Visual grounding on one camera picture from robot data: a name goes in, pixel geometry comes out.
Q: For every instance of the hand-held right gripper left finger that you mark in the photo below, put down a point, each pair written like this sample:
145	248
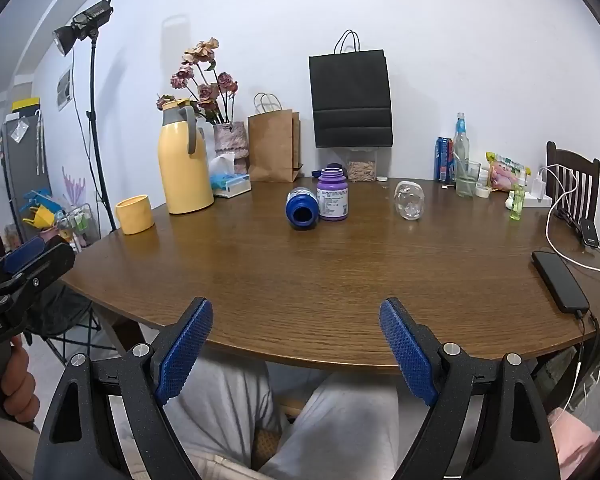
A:
187	355

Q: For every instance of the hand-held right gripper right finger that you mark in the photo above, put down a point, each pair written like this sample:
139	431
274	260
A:
405	345

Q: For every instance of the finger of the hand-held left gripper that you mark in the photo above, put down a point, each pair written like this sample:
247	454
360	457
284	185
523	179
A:
24	256
50	262

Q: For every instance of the clear glass cup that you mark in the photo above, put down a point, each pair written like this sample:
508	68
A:
410	201

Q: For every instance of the yellow cup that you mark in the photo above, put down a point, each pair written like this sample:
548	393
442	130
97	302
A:
135	215

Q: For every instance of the person's left hand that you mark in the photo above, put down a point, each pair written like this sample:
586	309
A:
17	380

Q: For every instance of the rack of colourful items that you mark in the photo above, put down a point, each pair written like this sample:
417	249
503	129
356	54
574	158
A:
55	215

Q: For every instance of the black folding chair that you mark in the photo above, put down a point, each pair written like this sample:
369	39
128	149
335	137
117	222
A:
60	310

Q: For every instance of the grey refrigerator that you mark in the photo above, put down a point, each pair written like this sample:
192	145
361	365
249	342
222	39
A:
22	170

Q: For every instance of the person's light grey trousers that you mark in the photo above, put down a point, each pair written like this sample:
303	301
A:
340	425

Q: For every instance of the black light stand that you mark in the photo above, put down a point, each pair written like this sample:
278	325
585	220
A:
96	150

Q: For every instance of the yellow and black box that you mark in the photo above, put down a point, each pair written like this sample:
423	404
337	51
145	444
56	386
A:
25	105

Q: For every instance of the yellow thermos jug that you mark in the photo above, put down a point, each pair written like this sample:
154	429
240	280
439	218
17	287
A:
185	170

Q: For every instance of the purple plastic bottle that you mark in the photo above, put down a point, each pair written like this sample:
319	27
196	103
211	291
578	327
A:
333	197

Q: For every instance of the black smartphone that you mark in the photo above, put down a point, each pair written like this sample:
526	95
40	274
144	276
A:
560	280

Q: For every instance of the blue plastic jar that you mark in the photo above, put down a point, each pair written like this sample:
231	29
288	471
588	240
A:
302	210

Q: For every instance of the white tape roll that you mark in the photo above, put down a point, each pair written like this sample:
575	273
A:
482	191

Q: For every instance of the clear drinking glass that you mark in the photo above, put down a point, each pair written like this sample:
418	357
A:
467	182

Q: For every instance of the blue tissue box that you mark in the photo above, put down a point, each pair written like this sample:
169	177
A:
232	184

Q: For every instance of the small green bottle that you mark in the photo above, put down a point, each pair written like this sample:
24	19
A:
516	205

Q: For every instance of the clear snack container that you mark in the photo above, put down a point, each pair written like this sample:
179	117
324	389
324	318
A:
362	167

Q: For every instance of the blue drink can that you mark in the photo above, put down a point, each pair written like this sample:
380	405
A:
443	160

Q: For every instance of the pink cloth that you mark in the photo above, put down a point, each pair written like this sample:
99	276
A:
575	442

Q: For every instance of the white power strip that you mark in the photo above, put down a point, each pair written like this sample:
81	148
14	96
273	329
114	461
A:
540	201

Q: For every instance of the colourful snack packet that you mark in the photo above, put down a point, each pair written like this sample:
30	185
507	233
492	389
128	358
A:
505	172

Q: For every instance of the tall glass bottle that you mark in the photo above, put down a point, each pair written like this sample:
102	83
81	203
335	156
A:
461	150

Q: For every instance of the white charger plug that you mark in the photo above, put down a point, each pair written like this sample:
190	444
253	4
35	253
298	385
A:
539	184

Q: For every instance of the pink textured vase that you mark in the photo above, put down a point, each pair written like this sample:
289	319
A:
230	142

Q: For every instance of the small black device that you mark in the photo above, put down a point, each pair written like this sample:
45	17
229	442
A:
590	232

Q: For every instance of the brown paper bag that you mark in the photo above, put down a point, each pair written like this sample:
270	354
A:
272	145

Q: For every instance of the dried flower bouquet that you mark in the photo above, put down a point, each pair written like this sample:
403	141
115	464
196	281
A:
202	85

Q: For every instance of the black studio light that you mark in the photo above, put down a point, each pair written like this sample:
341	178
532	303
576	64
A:
82	22

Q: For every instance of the dark wooden chair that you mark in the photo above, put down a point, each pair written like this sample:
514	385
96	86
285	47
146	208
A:
585	180

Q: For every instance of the black paper bag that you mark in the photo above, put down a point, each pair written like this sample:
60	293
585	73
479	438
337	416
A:
352	100

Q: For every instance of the wall paper sheet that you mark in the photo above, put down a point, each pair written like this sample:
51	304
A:
64	89

